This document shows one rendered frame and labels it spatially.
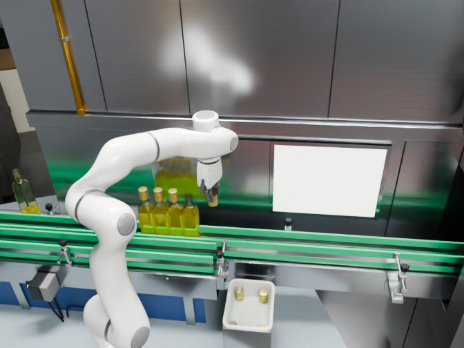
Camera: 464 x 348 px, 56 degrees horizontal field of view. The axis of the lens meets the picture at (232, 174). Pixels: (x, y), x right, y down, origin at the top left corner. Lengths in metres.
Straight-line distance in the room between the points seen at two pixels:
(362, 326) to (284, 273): 0.70
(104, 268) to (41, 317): 0.91
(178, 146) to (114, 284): 0.43
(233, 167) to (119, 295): 0.66
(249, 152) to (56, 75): 0.76
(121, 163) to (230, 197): 0.71
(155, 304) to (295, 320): 0.58
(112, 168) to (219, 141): 0.35
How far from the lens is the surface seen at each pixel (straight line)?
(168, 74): 1.60
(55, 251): 1.87
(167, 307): 1.92
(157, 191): 1.66
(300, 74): 1.54
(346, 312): 2.28
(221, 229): 1.78
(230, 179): 1.72
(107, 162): 1.17
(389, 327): 2.38
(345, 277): 1.79
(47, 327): 2.10
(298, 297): 2.04
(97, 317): 1.44
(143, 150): 1.21
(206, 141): 1.32
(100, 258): 1.24
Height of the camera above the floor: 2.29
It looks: 34 degrees down
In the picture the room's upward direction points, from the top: 2 degrees counter-clockwise
